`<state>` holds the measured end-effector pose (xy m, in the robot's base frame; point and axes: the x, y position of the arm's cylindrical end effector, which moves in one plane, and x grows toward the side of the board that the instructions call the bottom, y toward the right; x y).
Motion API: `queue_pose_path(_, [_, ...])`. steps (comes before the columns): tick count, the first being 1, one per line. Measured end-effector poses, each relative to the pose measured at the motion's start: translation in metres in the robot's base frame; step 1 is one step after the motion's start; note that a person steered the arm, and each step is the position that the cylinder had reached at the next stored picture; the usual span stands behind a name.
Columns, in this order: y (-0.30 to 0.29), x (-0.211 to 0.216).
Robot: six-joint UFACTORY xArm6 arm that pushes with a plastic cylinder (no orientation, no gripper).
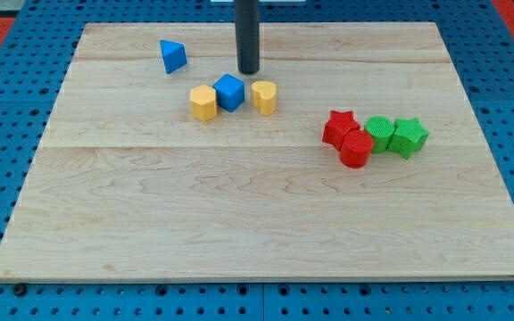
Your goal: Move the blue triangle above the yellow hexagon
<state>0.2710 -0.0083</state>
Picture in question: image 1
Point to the yellow hexagon block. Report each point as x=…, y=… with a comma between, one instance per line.
x=203, y=102

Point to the blue triangle block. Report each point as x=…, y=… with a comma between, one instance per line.
x=173, y=55

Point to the yellow heart block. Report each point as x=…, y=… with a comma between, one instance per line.
x=264, y=95

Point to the blue cube block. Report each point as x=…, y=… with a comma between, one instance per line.
x=230, y=92

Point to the red star block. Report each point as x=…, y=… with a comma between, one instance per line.
x=337, y=126

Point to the light wooden board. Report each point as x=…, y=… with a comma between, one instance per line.
x=127, y=186

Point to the red cylinder block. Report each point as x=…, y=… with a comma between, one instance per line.
x=356, y=148

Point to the green cylinder block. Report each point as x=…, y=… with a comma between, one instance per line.
x=381, y=130

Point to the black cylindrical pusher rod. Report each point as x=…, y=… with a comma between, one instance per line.
x=247, y=28

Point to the green star block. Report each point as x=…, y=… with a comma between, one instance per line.
x=409, y=136

